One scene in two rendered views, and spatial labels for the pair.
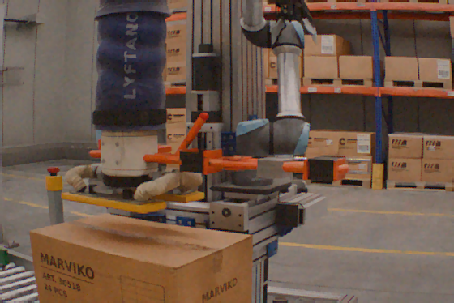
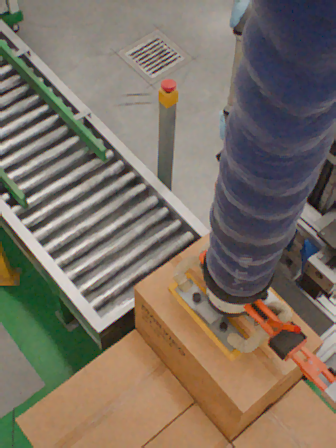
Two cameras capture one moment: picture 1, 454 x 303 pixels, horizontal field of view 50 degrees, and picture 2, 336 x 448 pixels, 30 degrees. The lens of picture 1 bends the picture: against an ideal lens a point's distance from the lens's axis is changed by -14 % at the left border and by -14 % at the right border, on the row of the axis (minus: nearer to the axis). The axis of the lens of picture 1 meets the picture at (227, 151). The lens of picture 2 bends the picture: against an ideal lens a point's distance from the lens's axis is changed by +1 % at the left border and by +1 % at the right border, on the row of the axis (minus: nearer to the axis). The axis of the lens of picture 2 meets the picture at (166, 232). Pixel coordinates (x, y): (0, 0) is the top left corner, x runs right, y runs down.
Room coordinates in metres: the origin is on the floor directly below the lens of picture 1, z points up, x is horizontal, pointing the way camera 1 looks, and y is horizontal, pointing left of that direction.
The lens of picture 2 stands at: (0.65, 0.23, 3.02)
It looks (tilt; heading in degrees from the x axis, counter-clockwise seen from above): 59 degrees down; 18
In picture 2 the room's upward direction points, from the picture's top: 3 degrees clockwise
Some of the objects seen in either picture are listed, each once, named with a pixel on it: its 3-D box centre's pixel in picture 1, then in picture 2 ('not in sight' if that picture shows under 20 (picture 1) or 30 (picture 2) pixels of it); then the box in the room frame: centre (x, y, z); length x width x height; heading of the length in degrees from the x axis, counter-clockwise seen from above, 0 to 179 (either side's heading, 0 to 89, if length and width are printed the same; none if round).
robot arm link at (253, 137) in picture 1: (254, 138); not in sight; (2.03, -0.10, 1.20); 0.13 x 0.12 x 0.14; 87
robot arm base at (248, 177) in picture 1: (252, 169); not in sight; (2.03, -0.09, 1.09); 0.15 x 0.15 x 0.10
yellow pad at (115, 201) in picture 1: (109, 195); (209, 313); (1.51, 0.33, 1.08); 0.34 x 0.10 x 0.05; 60
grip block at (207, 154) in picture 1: (200, 160); (287, 340); (1.46, 0.07, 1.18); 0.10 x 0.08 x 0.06; 150
